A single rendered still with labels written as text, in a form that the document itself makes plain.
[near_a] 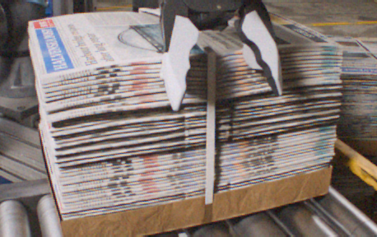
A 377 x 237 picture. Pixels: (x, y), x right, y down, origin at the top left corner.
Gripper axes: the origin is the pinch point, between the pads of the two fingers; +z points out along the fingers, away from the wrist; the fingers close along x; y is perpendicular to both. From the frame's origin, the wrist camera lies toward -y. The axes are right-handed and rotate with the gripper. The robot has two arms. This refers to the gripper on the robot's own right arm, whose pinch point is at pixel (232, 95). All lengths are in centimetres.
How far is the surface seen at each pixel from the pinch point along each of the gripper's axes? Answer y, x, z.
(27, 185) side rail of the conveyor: 33.0, 21.3, 4.7
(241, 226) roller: 17.8, -5.8, 15.2
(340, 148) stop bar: 24.0, -28.3, 7.7
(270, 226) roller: 14.3, -8.4, 15.7
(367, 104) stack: 53, -59, -1
